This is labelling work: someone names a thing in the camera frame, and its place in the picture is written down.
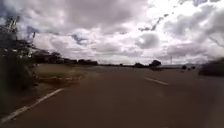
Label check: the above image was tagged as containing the dark asphalt road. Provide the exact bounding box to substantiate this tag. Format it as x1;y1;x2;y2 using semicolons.
0;65;224;128

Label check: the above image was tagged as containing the dark tree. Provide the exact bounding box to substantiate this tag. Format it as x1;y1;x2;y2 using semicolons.
148;59;163;71

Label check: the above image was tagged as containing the row of distant trees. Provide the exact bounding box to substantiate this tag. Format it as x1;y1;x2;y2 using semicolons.
31;49;99;66

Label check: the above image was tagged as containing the dry grass verge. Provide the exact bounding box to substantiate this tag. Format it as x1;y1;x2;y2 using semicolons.
13;63;98;111

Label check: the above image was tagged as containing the tall dark bush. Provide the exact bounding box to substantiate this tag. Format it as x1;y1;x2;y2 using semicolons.
0;16;38;116

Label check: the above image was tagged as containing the low dark bush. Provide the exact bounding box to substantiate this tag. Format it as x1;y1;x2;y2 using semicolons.
198;58;224;77

